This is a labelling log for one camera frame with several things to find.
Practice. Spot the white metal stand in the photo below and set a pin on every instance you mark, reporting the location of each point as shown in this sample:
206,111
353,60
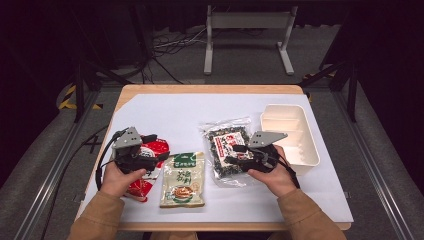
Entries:
248,20

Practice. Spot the beige and green seasoning packet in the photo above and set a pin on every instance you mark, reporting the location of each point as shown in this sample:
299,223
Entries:
181,186

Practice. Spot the white plastic box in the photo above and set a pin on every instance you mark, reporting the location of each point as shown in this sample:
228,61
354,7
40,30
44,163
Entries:
300,130

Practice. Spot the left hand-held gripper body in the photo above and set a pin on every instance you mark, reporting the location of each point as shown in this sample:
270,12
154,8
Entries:
126,140

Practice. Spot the person's left hand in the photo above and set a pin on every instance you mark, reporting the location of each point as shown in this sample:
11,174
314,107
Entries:
115,180

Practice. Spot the white table sheet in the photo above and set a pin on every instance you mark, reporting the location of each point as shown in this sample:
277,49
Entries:
186,113

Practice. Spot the clear packet of dark mix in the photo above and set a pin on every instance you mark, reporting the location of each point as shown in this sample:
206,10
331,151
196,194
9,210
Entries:
221,138

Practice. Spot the red seasoning packet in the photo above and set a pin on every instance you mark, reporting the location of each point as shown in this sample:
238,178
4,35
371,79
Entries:
137,191

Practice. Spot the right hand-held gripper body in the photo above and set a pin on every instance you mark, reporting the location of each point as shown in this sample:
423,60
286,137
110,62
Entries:
263,140

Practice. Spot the aluminium rail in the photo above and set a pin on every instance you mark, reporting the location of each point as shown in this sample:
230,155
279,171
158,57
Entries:
373,180
50,180

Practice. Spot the yellow and black hazard tape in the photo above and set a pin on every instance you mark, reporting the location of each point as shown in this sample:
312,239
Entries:
68,95

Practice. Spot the person's right hand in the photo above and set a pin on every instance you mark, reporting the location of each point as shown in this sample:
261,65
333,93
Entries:
276,181

